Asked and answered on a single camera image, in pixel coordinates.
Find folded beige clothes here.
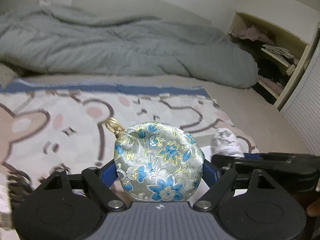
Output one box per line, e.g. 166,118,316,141
262,44,299,65

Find open wardrobe shelf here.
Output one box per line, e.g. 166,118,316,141
229,11,319,110

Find pink clothes pile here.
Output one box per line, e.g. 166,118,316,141
229,25,276,46

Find cartoon bear print blanket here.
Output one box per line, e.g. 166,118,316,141
1,82,258,186

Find dark brown knitted scrunchie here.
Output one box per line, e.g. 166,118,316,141
7,170,33,213

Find floral silk round pouch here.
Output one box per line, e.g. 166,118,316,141
106,118,205,202

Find grey quilted duvet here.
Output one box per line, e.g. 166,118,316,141
1,4,259,89

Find white louvered closet door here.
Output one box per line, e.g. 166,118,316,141
280,42,320,157

